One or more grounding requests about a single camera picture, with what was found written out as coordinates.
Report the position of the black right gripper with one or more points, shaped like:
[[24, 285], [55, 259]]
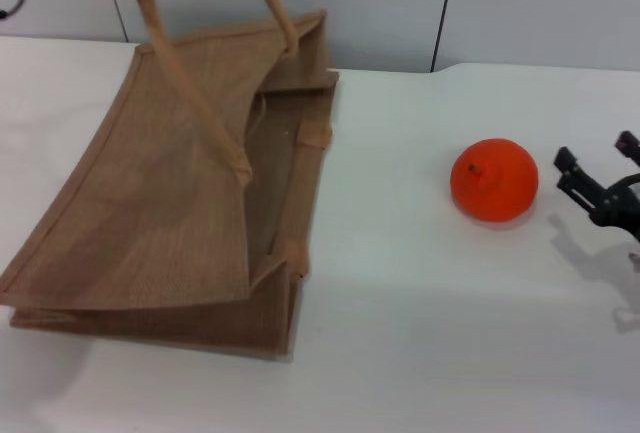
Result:
[[620, 203]]

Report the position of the orange fruit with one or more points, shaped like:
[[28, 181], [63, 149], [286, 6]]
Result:
[[495, 180]]

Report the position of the brown woven jute handbag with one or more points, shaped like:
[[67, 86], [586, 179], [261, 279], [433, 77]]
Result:
[[150, 188]]

